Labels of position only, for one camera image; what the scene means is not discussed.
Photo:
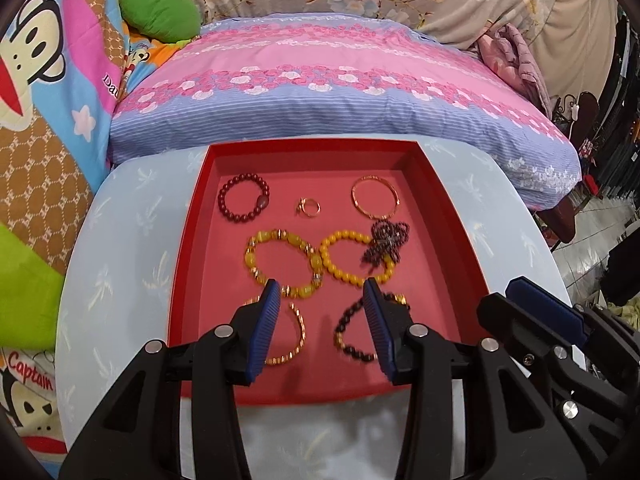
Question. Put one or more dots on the pink and blue pillow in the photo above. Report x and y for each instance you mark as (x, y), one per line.
(324, 74)

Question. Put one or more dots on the green cushion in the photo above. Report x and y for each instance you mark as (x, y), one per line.
(168, 21)

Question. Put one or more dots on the thin gold bangle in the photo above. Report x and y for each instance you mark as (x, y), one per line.
(375, 197)

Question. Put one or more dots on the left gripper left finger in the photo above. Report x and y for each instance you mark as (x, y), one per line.
(134, 432)

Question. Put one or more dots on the red cardboard box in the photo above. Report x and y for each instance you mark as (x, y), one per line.
(281, 210)

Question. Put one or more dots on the cartoon monkey colourful blanket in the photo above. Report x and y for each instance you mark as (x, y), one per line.
(65, 65)

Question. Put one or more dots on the gold chain bangle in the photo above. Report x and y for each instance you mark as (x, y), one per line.
(289, 338)

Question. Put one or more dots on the pink quilted fabric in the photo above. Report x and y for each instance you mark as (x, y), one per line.
(508, 56)

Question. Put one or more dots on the purple garnet bead strand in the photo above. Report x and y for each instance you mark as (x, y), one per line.
(384, 243)

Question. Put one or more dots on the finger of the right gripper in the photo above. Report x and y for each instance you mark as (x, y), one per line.
(522, 335)
(545, 304)

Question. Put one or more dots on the dark wooden chair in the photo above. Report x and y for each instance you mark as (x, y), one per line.
(575, 117)

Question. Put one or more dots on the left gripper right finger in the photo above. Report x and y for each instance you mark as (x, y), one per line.
(510, 430)

